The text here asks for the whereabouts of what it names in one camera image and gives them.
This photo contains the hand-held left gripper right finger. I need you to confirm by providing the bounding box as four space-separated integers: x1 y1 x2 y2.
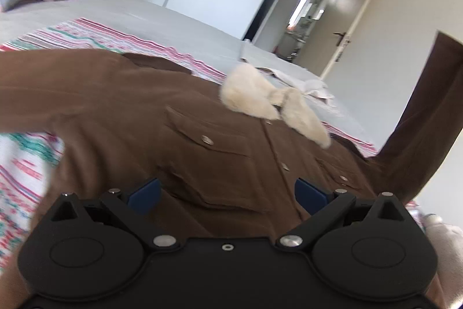
275 178 413 252

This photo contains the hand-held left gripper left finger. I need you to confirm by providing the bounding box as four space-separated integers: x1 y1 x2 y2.
51 178 181 252

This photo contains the brown jacket with fleece collar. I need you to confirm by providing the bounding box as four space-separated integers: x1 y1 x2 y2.
0 30 463 309

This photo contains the white folded cloth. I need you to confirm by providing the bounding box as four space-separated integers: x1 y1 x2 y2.
239 39 337 107

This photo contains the red green patterned blanket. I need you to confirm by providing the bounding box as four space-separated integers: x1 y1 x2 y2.
0 17 427 275

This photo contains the white fluffy cloth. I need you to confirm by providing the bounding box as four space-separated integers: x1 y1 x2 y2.
424 213 463 297

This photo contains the bed with grey sheet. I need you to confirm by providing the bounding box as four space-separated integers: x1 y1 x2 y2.
0 0 380 150

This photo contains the white room door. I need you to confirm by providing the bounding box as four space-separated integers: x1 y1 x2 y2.
320 0 384 80

